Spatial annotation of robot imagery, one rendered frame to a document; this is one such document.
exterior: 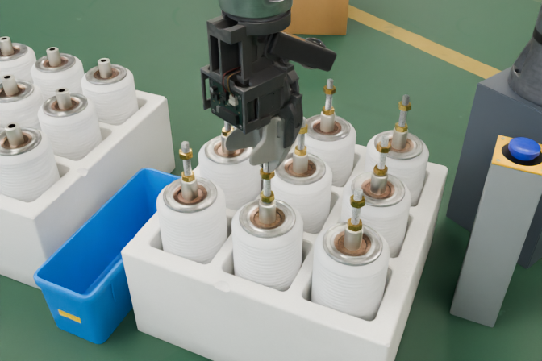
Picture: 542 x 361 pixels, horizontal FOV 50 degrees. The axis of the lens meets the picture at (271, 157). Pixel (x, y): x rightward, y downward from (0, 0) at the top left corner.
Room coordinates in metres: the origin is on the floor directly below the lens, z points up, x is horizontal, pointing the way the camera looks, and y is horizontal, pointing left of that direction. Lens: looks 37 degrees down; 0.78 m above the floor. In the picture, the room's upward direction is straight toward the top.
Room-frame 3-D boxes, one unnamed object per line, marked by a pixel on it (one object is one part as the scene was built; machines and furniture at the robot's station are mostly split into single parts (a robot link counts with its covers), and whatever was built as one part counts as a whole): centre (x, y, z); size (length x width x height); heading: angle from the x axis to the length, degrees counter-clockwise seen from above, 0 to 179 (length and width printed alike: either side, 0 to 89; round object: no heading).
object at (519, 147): (0.64, -0.34, 0.32); 0.04 x 0.04 x 0.02
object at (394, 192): (0.64, -0.15, 0.25); 0.08 x 0.08 x 0.01
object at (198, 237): (0.63, 0.11, 0.16); 0.10 x 0.10 x 0.18
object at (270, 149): (0.55, 0.00, 0.38); 0.06 x 0.03 x 0.09; 134
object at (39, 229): (0.91, 0.46, 0.09); 0.39 x 0.39 x 0.18; 67
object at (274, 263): (0.58, 0.00, 0.16); 0.10 x 0.10 x 0.18
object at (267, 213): (0.58, 0.00, 0.26); 0.02 x 0.02 x 0.03
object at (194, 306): (0.69, -0.04, 0.09); 0.39 x 0.39 x 0.18; 66
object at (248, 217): (0.58, 0.00, 0.25); 0.08 x 0.08 x 0.01
